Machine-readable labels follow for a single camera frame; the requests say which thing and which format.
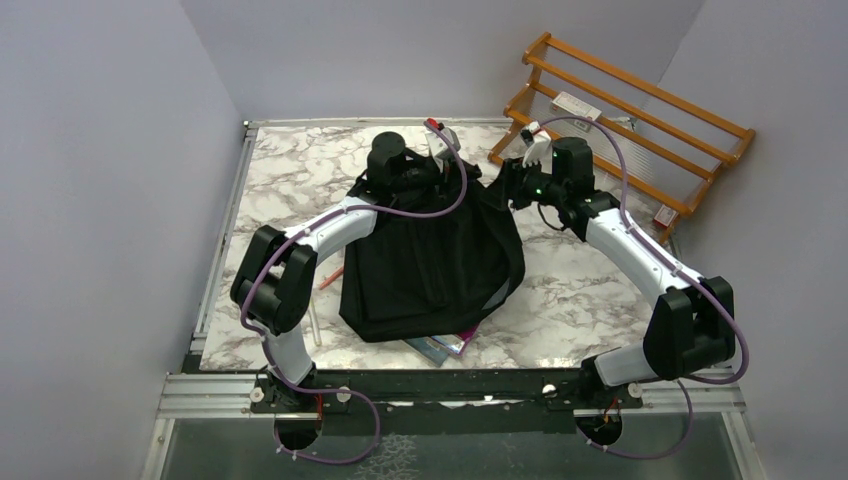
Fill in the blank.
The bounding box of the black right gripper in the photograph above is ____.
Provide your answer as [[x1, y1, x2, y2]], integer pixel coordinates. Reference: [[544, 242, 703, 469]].
[[476, 154, 565, 212]]

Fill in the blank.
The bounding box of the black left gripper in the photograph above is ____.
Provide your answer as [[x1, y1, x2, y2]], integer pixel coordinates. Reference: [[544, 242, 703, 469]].
[[390, 152, 482, 199]]

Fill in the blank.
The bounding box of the black student bag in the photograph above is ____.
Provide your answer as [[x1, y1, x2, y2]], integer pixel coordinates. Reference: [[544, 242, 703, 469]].
[[339, 164, 525, 342]]

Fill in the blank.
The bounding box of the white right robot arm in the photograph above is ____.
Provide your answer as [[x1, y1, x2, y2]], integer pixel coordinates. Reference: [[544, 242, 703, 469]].
[[493, 137, 738, 407]]

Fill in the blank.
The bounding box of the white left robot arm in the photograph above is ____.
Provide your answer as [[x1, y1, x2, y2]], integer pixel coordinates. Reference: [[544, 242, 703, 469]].
[[230, 121, 470, 411]]

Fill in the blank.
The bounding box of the salmon pink pencil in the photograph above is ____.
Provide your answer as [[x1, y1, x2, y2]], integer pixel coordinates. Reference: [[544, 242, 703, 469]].
[[319, 267, 344, 290]]

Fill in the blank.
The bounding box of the orange wooden shelf rack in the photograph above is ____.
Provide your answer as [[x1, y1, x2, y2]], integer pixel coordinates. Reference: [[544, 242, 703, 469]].
[[488, 33, 756, 243]]

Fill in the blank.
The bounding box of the small red white box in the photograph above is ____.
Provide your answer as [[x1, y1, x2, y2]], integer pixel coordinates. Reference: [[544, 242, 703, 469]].
[[653, 205, 678, 228]]

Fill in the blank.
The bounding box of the pale yellow pencil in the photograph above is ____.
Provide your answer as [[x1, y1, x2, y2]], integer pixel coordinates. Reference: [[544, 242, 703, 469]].
[[307, 299, 323, 347]]

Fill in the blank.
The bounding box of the dark blue book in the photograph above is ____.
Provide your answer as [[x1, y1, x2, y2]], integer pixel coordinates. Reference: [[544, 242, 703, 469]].
[[404, 337, 449, 368]]

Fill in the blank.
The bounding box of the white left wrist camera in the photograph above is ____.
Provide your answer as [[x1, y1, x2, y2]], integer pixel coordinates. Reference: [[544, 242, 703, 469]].
[[425, 118, 461, 163]]

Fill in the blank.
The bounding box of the black metal base rail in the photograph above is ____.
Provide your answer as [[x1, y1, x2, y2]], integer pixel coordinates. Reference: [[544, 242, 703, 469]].
[[182, 354, 644, 437]]

